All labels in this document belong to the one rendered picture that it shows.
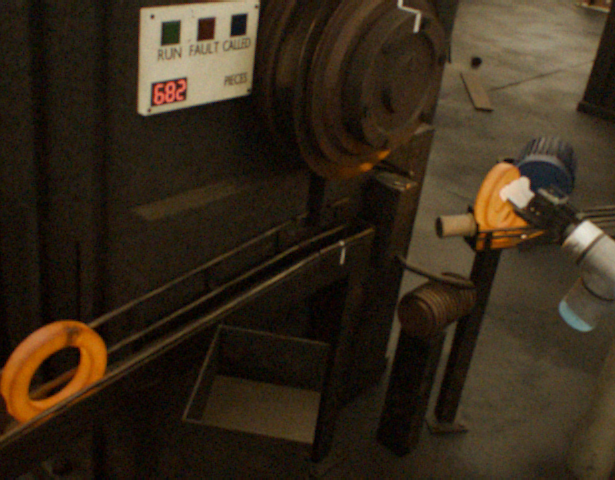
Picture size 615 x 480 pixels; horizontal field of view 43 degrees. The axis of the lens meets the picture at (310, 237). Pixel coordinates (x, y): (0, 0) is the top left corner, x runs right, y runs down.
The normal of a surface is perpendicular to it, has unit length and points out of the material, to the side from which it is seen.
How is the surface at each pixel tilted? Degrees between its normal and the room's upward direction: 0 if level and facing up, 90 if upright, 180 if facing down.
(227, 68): 90
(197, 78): 90
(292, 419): 5
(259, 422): 5
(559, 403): 0
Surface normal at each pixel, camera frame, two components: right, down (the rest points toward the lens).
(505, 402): 0.13, -0.87
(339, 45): -0.14, 0.05
